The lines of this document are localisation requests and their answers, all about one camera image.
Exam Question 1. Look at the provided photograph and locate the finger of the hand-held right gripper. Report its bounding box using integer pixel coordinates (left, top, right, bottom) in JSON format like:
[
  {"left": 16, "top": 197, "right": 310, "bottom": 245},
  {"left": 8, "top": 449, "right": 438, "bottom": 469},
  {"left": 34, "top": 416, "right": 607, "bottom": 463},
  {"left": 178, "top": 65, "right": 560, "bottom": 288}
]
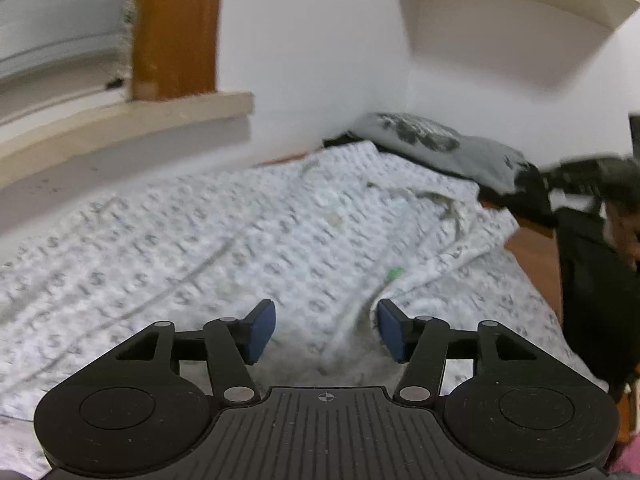
[{"left": 542, "top": 157, "right": 601, "bottom": 202}]

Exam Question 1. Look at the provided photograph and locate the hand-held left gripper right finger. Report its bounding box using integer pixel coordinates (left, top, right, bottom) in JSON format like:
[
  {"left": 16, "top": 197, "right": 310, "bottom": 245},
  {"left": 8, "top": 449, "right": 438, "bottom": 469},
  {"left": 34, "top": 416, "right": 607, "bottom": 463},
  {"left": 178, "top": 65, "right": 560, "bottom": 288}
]
[{"left": 376, "top": 298, "right": 538, "bottom": 405}]

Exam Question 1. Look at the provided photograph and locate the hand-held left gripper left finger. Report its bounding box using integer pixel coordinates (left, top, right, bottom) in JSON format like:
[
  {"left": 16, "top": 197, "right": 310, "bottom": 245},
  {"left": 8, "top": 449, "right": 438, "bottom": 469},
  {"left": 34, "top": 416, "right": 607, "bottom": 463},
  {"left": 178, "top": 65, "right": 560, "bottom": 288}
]
[{"left": 116, "top": 299, "right": 277, "bottom": 405}]

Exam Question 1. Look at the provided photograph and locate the white patterned shirt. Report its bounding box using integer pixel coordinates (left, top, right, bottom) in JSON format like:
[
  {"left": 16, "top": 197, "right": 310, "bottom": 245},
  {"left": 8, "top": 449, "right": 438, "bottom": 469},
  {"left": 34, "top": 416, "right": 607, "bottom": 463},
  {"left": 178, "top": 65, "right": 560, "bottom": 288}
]
[{"left": 0, "top": 141, "right": 612, "bottom": 479}]

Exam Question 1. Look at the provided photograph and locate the grey printed cloth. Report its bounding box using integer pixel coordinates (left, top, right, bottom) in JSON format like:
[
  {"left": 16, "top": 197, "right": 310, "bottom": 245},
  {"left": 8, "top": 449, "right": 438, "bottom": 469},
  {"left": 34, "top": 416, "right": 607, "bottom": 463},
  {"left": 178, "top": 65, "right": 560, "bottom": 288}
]
[{"left": 322, "top": 131, "right": 562, "bottom": 229}]

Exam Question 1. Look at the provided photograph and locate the dark cloth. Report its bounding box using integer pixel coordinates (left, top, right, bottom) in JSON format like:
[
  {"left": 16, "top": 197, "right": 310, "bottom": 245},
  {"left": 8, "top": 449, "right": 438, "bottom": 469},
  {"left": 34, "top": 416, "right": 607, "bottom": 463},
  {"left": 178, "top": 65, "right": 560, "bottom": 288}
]
[{"left": 555, "top": 206, "right": 640, "bottom": 402}]

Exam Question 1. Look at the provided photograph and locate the beige window sill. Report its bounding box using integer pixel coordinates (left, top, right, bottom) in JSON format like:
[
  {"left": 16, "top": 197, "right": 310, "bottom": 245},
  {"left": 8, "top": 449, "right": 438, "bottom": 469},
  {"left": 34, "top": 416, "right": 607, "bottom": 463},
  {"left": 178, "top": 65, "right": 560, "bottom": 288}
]
[{"left": 0, "top": 91, "right": 255, "bottom": 190}]

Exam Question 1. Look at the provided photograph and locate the grey window blind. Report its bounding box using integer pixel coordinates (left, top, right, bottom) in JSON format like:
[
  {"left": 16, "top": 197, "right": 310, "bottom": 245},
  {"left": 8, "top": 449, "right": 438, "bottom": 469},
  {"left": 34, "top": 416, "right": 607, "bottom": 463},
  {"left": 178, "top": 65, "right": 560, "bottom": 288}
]
[{"left": 0, "top": 0, "right": 134, "bottom": 128}]

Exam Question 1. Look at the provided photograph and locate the wooden window frame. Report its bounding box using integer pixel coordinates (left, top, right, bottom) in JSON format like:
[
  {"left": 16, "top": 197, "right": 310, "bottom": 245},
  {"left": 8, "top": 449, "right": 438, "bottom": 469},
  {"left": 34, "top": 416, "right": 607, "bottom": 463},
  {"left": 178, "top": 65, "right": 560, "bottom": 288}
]
[{"left": 131, "top": 0, "right": 225, "bottom": 102}]

